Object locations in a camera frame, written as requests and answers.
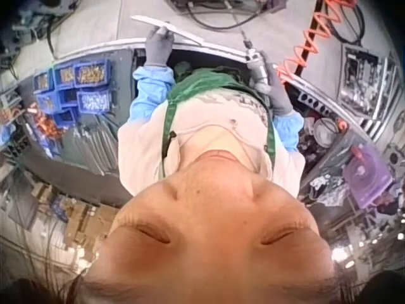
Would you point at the heap of cardboard cartons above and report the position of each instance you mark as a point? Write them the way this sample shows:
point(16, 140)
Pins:
point(76, 221)

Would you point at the person's left hand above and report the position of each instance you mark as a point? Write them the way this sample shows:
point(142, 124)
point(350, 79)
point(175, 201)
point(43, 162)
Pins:
point(158, 50)

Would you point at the group of blue parts bins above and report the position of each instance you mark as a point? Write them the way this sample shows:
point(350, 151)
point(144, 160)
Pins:
point(90, 74)

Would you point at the purple plastic container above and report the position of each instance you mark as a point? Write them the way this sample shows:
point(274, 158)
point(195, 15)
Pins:
point(368, 175)

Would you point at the heap of orange copper parts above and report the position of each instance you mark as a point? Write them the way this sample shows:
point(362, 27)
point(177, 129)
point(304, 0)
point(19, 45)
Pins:
point(46, 123)

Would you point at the silver pneumatic screwdriver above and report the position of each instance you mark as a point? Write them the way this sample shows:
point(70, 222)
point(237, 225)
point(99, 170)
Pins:
point(257, 69)

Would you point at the row of grey metal bars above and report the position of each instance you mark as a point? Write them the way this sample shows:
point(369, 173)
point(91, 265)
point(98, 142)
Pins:
point(91, 149)

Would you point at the white plastic strip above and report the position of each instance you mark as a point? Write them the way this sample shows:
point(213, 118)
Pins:
point(183, 31)

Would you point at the grey metal parts tray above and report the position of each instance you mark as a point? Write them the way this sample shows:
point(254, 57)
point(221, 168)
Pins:
point(364, 82)

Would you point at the person's right hand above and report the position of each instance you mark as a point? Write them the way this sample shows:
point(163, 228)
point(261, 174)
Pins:
point(280, 96)

